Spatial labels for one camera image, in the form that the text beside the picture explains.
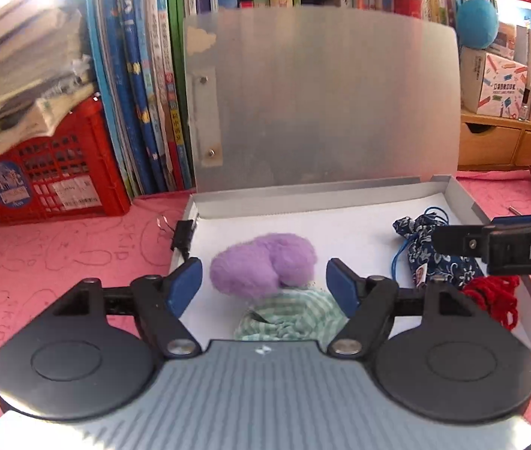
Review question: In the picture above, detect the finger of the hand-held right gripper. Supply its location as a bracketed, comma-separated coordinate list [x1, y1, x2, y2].
[434, 224, 493, 260]

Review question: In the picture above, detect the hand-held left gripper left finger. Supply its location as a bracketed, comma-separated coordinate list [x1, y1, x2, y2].
[52, 258, 203, 359]

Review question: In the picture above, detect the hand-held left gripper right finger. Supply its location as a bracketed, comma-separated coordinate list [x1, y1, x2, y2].
[326, 258, 475, 359]

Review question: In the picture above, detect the blue floral fabric pouch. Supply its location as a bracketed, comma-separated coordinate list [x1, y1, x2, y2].
[393, 214, 484, 289]

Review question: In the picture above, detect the purple fluffy pom pom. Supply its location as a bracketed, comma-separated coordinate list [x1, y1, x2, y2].
[210, 235, 317, 297]

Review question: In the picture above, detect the grey cardboard box with lid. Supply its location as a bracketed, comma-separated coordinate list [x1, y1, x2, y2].
[169, 7, 531, 352]

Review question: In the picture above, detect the black binder clip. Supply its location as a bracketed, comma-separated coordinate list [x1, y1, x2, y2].
[156, 214, 199, 261]

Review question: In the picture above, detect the green striped cloth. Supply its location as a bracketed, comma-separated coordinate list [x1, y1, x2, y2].
[233, 288, 350, 342]

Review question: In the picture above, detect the red yarn bundle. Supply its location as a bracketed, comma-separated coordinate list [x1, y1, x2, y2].
[461, 276, 522, 333]

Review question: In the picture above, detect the wooden drawer organizer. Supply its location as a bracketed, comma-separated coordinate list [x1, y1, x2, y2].
[457, 108, 531, 172]

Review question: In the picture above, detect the pink patterned tablecloth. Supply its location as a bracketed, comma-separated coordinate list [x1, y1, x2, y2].
[0, 169, 531, 450]

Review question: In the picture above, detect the white printed carton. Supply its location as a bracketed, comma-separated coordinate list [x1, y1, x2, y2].
[460, 47, 529, 120]

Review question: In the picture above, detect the red plastic crate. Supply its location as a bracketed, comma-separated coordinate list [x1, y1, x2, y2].
[0, 96, 131, 230]

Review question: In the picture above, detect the row of tall blue books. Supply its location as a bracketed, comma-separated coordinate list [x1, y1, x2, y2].
[86, 0, 198, 198]

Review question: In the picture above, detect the blue plush ball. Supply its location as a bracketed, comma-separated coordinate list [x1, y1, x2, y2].
[457, 0, 499, 50]

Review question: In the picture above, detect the stack of worn books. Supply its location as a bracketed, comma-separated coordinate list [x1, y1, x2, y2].
[0, 0, 99, 170]

